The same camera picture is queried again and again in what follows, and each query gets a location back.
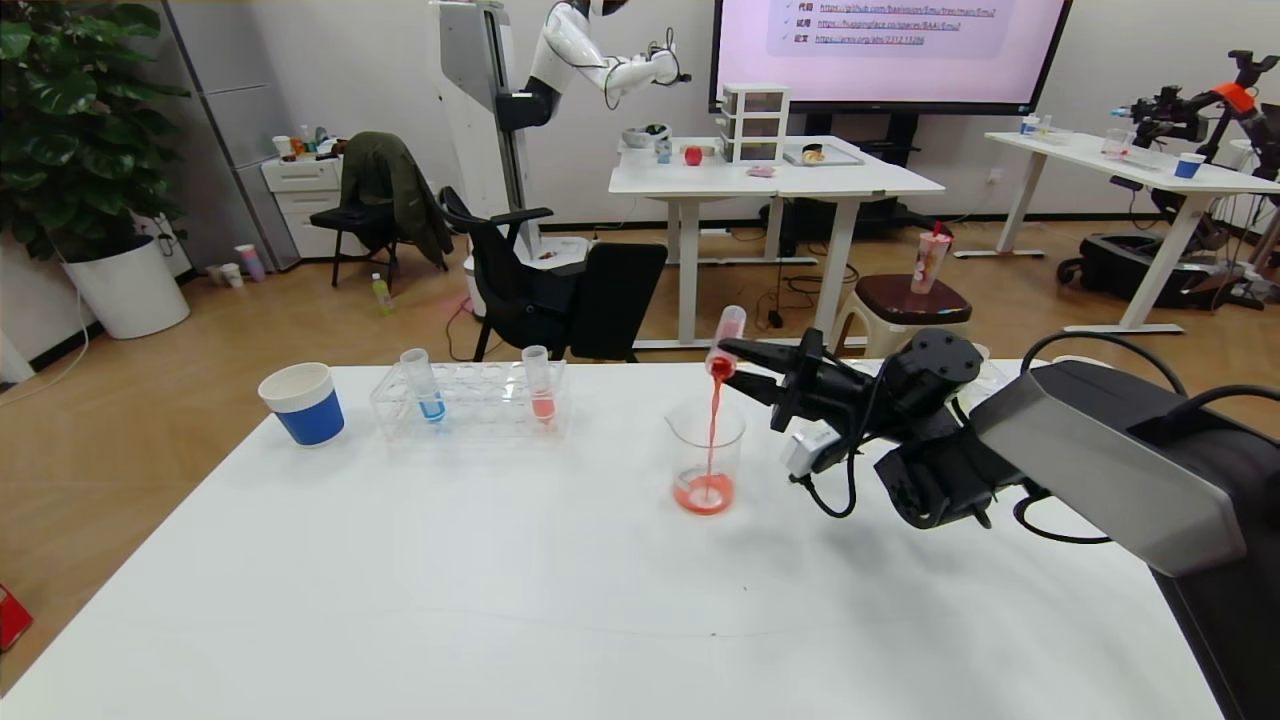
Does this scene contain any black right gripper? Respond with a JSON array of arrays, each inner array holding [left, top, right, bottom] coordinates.
[[717, 327, 876, 434]]

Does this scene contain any red pigment test tube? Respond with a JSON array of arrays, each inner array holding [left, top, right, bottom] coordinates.
[[706, 305, 748, 381]]

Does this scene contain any blue pigment test tube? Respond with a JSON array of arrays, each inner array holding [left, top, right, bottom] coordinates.
[[399, 348, 447, 425]]

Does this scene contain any clear glass beaker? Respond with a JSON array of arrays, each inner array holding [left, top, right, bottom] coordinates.
[[664, 400, 747, 517]]

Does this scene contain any pink pigment test tube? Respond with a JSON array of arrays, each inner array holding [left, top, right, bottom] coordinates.
[[521, 345, 557, 426]]

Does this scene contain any clear plastic test tube rack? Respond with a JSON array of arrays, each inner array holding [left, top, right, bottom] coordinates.
[[945, 345, 1017, 403], [370, 360, 568, 443]]

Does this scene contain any brown topped plastic stool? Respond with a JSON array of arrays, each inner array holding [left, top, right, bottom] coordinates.
[[830, 275, 973, 361]]

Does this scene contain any white double desk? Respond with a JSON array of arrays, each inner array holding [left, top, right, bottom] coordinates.
[[608, 136, 945, 353]]

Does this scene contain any drink cup with red straw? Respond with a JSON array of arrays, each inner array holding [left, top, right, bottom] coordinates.
[[909, 222, 952, 295]]

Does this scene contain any grey tray with food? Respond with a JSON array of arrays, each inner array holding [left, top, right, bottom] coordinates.
[[783, 143, 864, 168]]

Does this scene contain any small clear drawer organizer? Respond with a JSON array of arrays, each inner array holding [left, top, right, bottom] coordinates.
[[718, 85, 791, 166]]

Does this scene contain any black office chair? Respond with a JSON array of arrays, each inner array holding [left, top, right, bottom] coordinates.
[[440, 188, 669, 365]]

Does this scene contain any black mobile robot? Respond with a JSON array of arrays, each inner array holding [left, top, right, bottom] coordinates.
[[1056, 50, 1280, 311]]

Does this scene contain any white single desk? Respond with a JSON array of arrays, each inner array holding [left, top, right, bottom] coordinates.
[[983, 130, 1280, 337]]

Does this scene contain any olive green jacket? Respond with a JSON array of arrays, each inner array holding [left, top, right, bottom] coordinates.
[[341, 132, 453, 273]]

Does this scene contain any white humanoid robot on stand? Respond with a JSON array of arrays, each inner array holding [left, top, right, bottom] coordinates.
[[431, 0, 693, 321]]

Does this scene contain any black four-legged chair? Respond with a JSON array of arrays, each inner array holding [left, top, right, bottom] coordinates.
[[310, 188, 401, 291]]

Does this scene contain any blue and white paper cup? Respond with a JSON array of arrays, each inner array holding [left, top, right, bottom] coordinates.
[[258, 362, 346, 448]]

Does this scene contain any white drawer cabinet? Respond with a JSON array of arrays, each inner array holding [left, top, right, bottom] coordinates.
[[262, 158, 366, 263]]

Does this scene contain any tall grey metal locker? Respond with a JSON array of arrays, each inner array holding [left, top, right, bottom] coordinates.
[[163, 0, 301, 274]]

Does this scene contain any white plant pot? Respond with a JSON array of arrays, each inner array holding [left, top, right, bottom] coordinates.
[[63, 236, 191, 341]]

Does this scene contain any large green leafy plant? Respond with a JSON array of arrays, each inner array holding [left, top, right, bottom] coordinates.
[[0, 0, 193, 266]]

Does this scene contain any red flat object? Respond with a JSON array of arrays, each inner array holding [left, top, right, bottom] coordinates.
[[0, 585, 36, 654]]

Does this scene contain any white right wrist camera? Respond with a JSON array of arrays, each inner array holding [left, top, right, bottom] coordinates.
[[780, 420, 841, 481]]

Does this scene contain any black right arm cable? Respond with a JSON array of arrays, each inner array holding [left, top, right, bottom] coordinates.
[[1012, 328, 1280, 548]]

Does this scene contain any large wall display screen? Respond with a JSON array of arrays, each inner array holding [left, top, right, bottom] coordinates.
[[708, 0, 1073, 117]]

